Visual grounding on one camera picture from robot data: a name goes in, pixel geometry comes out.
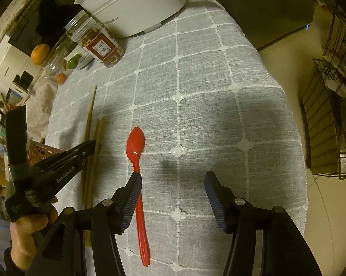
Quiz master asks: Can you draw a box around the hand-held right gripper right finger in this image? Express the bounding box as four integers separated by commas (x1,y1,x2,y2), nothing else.
204,171,323,276

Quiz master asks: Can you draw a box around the red plastic spoon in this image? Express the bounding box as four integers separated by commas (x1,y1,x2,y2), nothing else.
125,126,151,267

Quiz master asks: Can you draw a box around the large orange fruit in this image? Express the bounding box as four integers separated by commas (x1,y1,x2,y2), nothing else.
31,44,50,65

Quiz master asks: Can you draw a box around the white appliance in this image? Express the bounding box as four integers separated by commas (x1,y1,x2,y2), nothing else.
0,44,43,92

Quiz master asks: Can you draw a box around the floral patterned cloth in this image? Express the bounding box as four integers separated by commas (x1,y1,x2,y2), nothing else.
0,0,65,61

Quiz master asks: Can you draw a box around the person's left hand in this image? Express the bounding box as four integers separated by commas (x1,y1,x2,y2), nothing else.
10,201,59,271

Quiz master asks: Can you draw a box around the dark cabinet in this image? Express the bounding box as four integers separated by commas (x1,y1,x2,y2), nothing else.
184,0,315,52

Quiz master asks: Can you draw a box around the person's left forearm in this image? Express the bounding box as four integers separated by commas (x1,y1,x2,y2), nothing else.
3,247,28,276

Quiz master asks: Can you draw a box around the grey checked tablecloth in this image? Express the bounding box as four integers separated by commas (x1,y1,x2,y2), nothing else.
43,0,309,276

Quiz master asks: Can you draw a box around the small black device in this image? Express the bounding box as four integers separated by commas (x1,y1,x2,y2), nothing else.
13,71,34,90

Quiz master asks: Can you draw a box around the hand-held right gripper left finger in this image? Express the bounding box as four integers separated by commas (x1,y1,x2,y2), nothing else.
25,173,143,276

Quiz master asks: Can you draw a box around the black box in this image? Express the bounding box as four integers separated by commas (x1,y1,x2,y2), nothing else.
9,17,44,56

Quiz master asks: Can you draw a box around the black wire rack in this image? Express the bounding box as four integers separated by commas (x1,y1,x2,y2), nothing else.
299,3,346,180

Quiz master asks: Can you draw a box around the white electric pot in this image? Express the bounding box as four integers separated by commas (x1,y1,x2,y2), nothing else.
74,0,283,39

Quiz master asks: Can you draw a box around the clear jar with red label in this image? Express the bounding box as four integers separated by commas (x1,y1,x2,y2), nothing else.
64,10,125,69

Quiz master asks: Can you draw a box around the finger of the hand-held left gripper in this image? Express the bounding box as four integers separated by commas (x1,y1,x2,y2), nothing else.
31,140,96,197

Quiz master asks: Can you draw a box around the dotted pale cloth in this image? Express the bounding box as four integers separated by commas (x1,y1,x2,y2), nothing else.
26,80,57,142

